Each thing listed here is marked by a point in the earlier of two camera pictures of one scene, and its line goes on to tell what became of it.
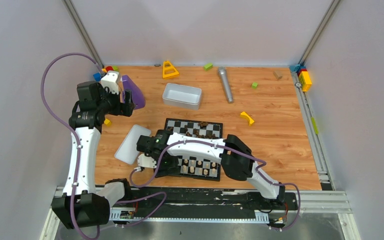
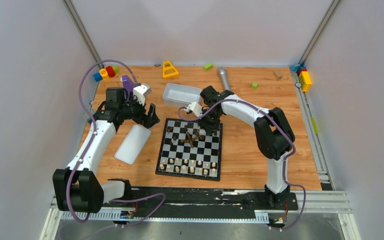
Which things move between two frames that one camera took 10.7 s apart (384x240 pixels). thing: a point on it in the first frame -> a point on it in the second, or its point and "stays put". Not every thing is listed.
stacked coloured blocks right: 304,76 stays put
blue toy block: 97,76 stays put
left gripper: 125,104 -> 146,117
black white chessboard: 193,166 stays put
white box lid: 128,150 stays put
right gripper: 173,168 -> 211,128
